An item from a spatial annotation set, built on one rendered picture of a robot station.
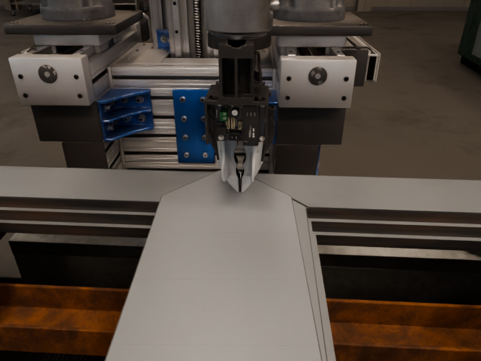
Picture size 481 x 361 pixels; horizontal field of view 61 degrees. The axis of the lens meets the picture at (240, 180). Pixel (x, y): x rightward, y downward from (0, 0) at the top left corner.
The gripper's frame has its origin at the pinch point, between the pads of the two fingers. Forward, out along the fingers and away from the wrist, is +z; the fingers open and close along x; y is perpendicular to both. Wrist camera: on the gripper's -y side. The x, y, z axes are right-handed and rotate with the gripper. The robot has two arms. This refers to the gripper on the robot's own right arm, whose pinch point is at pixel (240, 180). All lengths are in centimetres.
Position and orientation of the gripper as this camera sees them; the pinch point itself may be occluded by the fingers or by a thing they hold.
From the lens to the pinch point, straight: 56.9
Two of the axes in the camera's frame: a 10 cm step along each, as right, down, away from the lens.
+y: -0.6, 4.9, -8.7
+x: 10.0, 0.3, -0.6
